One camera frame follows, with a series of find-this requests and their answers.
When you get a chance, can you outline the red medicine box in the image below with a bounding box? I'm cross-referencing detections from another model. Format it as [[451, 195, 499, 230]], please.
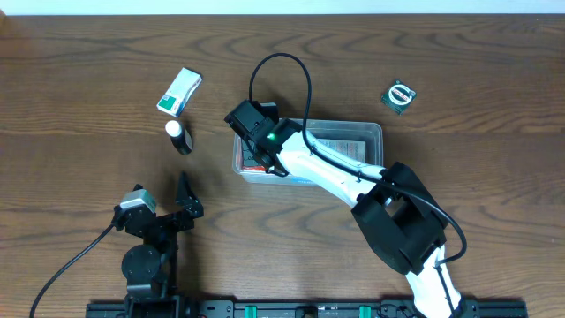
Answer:
[[235, 137, 267, 172]]

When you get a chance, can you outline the blue fever patch box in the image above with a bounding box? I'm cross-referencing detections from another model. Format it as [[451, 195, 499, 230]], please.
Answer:
[[290, 176, 317, 186]]

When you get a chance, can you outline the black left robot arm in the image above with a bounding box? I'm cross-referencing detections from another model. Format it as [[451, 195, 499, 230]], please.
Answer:
[[112, 172, 204, 318]]

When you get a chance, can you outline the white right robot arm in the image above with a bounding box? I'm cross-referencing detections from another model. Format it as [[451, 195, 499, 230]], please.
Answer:
[[224, 100, 462, 317]]

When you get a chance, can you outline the clear plastic container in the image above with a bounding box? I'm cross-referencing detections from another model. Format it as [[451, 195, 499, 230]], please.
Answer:
[[232, 119, 384, 186]]

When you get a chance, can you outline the dark bottle white cap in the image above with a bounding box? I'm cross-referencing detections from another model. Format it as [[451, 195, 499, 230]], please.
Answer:
[[165, 120, 192, 155]]

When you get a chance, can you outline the white green medicine box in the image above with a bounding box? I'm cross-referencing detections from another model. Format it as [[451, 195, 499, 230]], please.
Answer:
[[156, 68, 202, 117]]

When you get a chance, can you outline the green Zam-Buk ointment box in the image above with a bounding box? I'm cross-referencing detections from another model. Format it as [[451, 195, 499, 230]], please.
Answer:
[[380, 79, 418, 116]]

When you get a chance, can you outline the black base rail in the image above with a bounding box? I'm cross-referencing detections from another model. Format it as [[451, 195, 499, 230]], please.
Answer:
[[85, 299, 529, 318]]

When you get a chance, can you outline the black left camera cable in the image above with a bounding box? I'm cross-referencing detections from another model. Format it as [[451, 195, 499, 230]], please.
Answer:
[[28, 223, 118, 318]]

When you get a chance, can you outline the black camera cable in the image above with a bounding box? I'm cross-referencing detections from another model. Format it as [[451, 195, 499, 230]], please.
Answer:
[[28, 223, 118, 318], [248, 52, 469, 318]]

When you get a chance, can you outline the black right camera cable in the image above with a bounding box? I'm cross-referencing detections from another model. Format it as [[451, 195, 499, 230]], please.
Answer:
[[248, 52, 469, 318]]

